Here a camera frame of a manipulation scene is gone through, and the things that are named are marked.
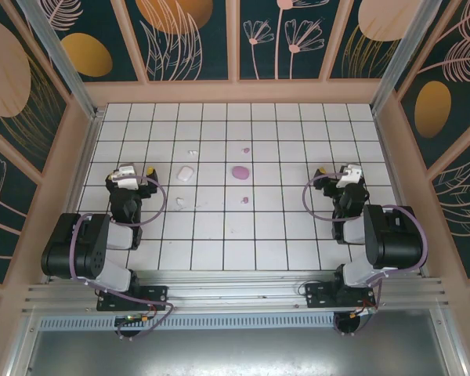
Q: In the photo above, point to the white earbud charging case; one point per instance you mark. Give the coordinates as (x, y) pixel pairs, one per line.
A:
(185, 173)

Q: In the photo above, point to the purple earbud charging case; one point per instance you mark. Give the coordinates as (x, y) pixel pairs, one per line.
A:
(240, 172)

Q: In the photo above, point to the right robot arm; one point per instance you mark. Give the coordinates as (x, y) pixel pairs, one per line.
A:
(395, 235)

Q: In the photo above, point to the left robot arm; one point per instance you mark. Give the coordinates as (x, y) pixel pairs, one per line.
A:
(62, 246)

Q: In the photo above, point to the grey metal sheet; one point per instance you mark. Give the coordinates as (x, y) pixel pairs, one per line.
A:
(235, 352)

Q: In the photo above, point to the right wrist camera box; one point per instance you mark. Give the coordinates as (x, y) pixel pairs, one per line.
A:
(348, 176)

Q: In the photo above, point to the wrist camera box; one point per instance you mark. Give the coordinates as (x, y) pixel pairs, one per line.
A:
(348, 176)
(126, 176)

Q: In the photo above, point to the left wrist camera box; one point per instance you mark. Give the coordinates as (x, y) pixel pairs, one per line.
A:
(126, 176)

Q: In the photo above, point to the aluminium side rail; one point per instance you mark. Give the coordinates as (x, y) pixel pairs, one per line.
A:
(85, 156)
(389, 156)

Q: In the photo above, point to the wall panel feather orange oval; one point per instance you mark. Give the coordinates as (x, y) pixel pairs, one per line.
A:
(432, 109)

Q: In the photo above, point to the wall panel pink leaf outlines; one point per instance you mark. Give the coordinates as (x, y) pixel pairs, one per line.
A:
(466, 203)

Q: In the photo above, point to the wall panel with pink flowers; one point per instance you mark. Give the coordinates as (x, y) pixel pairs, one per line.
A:
(321, 58)

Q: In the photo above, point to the wall panel single pink flower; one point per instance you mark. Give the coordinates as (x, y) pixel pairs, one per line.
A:
(0, 219)

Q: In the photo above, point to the wall panel with orange oval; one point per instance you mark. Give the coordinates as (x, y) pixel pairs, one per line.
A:
(86, 55)

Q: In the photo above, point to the aluminium corner post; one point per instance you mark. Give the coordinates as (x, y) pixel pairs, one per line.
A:
(62, 58)
(407, 51)

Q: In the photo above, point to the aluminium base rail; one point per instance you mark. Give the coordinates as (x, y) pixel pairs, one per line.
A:
(235, 290)

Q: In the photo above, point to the wall panel large pink circle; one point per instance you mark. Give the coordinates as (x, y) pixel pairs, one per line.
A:
(4, 78)

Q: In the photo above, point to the wall panel orange circle leaves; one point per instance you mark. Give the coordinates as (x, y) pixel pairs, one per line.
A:
(172, 15)

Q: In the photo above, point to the wall panel pink circle gold lines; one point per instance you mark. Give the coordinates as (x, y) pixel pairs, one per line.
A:
(376, 19)

